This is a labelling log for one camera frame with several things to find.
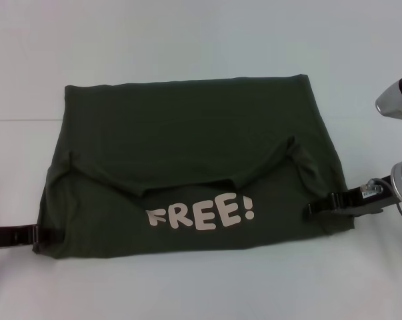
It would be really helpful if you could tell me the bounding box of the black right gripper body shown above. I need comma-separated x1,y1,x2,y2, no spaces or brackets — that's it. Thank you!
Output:
336,175,399,217

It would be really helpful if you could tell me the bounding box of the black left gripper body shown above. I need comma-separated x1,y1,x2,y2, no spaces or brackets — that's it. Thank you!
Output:
0,224,35,250

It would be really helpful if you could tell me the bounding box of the dark green t-shirt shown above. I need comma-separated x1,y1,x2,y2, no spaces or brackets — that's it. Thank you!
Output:
32,73,357,257

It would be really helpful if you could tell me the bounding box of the silver right gripper cable connector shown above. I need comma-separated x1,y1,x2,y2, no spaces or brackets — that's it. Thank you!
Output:
360,179,384,197

